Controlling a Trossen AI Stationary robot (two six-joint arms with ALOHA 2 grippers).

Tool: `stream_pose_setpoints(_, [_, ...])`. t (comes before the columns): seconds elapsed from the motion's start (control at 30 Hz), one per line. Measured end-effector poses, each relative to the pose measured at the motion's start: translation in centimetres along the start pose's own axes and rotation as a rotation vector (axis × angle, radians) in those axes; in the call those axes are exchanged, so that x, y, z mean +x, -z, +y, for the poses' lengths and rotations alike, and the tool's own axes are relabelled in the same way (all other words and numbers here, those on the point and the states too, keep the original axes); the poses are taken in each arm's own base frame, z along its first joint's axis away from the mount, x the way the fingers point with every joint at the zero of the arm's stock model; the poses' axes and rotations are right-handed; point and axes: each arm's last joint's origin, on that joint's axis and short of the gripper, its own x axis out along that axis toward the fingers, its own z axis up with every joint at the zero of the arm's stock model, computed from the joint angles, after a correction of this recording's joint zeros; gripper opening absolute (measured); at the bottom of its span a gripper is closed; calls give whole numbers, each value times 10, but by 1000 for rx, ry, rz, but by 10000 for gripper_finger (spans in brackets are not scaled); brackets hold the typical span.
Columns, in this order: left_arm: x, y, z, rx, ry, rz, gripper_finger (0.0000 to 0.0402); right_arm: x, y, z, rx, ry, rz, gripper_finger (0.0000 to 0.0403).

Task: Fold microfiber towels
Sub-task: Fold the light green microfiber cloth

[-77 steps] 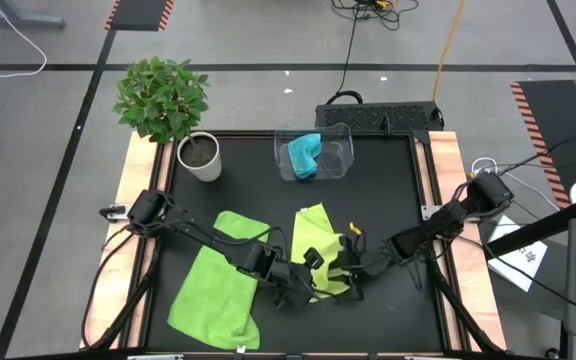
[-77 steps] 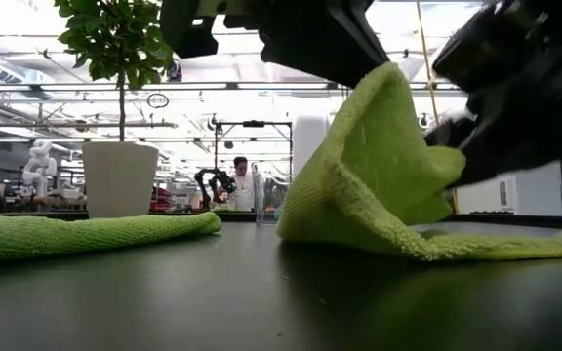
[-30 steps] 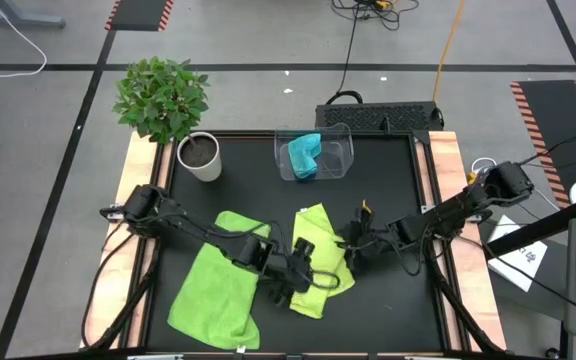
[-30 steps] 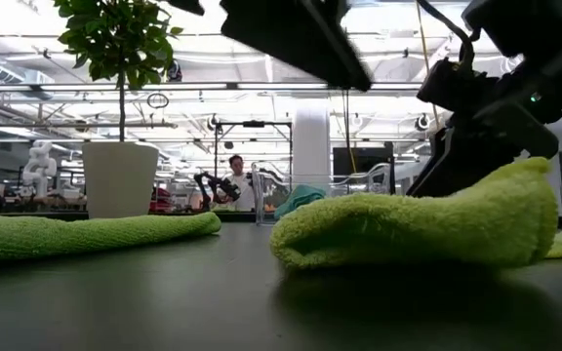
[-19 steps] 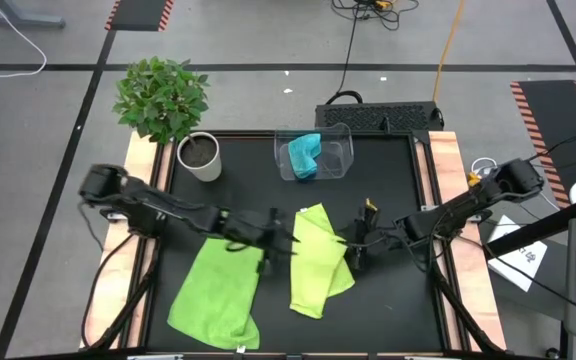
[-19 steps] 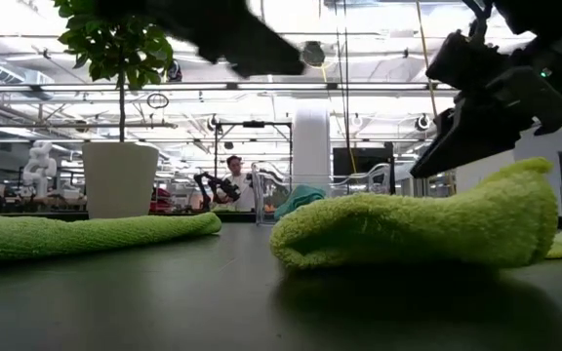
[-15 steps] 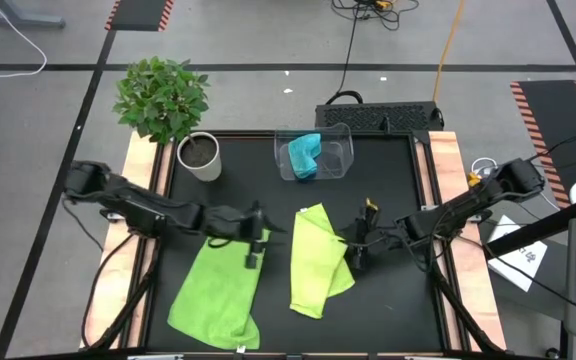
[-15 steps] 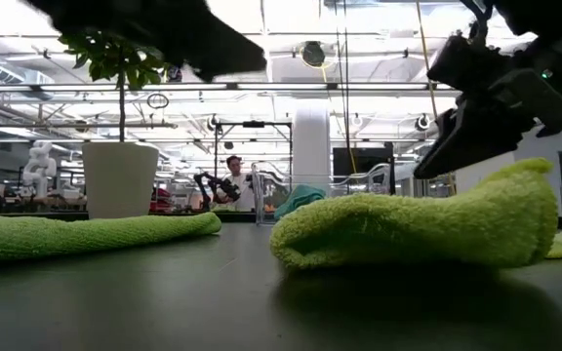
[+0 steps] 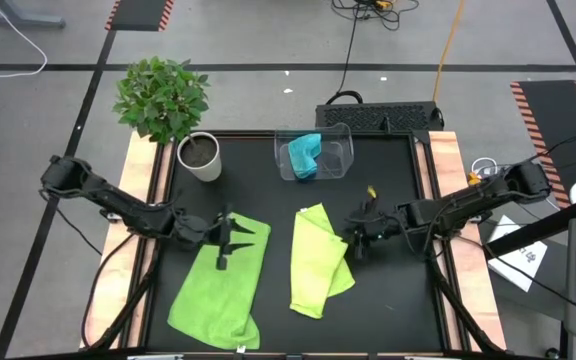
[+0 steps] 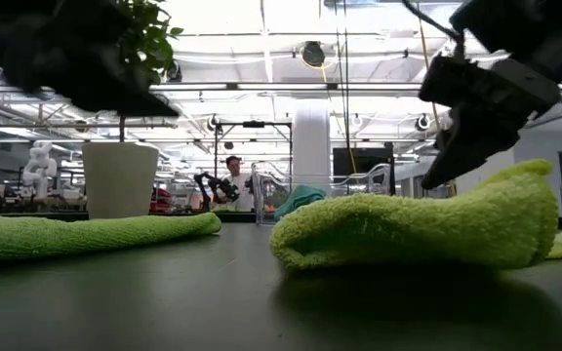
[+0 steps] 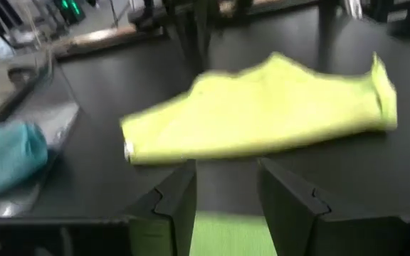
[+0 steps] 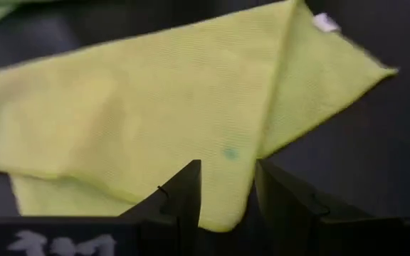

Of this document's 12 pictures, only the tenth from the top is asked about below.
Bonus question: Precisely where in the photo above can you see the cluttered background workbench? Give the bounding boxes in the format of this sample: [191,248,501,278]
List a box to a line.
[0,182,85,214]

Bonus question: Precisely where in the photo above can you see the green microfiber towel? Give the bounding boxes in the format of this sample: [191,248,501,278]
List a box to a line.
[0,211,222,264]

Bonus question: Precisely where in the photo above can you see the black monitor screen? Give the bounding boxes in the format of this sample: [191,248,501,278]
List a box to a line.
[332,142,397,196]

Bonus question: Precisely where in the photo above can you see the white round column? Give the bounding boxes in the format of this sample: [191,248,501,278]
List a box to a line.
[293,104,332,192]

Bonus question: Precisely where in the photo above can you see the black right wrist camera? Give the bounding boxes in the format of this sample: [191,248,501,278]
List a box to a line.
[417,53,495,106]

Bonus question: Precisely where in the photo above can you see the lime yellow microfiber towel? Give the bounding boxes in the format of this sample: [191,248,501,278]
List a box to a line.
[269,158,562,272]

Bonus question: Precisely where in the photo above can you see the black hanging cable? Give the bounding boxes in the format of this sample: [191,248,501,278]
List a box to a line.
[333,0,355,162]

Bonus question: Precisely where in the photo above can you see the red storage bins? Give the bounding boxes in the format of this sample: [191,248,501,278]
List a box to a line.
[149,187,176,213]

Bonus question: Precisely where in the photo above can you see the person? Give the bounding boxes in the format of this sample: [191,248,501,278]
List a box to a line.
[212,154,257,214]

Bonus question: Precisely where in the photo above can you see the white plant pot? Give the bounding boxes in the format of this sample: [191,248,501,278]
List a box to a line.
[81,140,160,220]

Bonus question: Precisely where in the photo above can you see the clear plastic bin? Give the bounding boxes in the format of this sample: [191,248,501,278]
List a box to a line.
[251,160,394,226]

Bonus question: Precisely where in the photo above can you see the teal microfiber towel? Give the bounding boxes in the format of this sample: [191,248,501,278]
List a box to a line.
[273,184,329,221]

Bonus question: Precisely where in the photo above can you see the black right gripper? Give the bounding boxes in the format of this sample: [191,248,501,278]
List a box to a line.
[420,58,562,191]

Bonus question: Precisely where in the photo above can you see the yellow hanging cable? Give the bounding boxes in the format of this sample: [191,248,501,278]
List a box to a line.
[416,0,458,199]

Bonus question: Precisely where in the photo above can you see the black metal frame stand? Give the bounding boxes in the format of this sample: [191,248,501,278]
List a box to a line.
[214,120,294,181]

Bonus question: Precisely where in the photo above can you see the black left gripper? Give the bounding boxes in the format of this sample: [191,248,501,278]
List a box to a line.
[0,0,181,118]

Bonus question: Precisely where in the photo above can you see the black right camera cable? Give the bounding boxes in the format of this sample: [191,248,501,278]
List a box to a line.
[401,0,465,59]

